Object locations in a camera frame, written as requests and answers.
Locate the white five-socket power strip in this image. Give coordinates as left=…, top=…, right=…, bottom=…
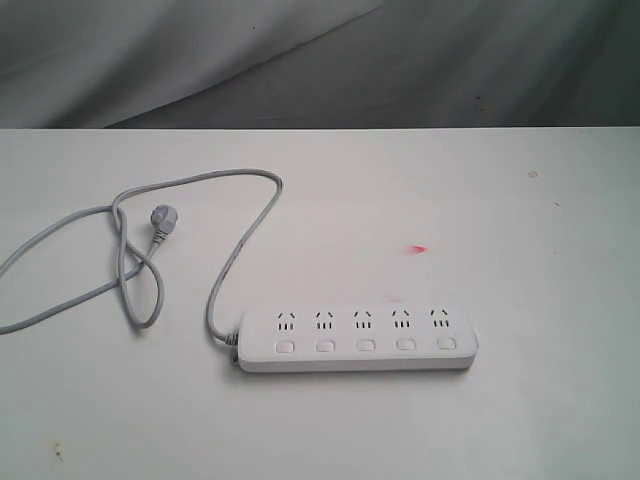
left=236, top=302, right=479, bottom=373

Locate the grey backdrop cloth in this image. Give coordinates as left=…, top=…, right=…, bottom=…
left=1, top=1, right=639, bottom=129

